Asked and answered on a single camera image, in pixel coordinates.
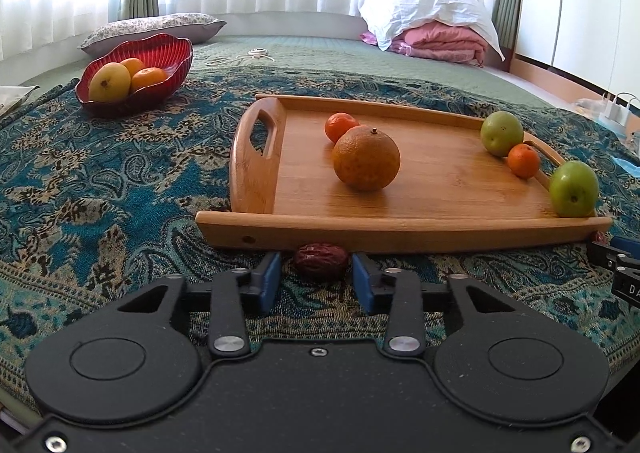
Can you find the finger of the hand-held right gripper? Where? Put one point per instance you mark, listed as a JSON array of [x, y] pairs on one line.
[[622, 253]]

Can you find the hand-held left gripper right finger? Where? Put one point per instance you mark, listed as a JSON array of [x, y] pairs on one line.
[[362, 283]]

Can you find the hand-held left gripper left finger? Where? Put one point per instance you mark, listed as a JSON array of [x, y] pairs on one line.
[[270, 283]]

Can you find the red date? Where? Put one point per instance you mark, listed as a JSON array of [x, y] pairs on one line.
[[320, 260], [598, 236]]

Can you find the green apple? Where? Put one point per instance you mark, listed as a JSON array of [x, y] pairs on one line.
[[574, 189], [501, 133]]

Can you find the wooden tray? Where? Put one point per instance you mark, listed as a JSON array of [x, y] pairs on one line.
[[440, 203]]

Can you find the large orange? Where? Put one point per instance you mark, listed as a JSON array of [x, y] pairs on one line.
[[366, 158]]

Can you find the medium tangerine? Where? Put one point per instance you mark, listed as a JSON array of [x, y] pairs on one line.
[[523, 160]]

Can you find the small tangerine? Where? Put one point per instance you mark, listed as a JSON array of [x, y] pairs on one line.
[[338, 125]]

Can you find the light blue cloth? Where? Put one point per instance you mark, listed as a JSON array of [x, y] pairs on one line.
[[627, 163]]

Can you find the white charger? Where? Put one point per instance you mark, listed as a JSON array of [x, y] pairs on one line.
[[612, 108]]

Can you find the teal patterned blanket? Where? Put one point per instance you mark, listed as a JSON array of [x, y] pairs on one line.
[[125, 183]]

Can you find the green bedspread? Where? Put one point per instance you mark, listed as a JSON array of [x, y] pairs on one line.
[[325, 63]]

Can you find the orange in bowl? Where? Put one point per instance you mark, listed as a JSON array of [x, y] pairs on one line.
[[148, 78], [132, 66]]

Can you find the pink folded blanket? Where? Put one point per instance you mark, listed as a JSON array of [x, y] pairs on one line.
[[440, 43]]

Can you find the red glass bowl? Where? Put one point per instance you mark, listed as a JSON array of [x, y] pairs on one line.
[[165, 53]]

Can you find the yellow mango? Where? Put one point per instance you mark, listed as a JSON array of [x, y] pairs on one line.
[[109, 81]]

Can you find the patterned grey pillow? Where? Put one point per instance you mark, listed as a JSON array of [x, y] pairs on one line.
[[150, 28]]

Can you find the white duvet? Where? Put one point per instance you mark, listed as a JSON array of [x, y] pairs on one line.
[[430, 3]]

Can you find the white paper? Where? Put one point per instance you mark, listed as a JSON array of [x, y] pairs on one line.
[[12, 100]]

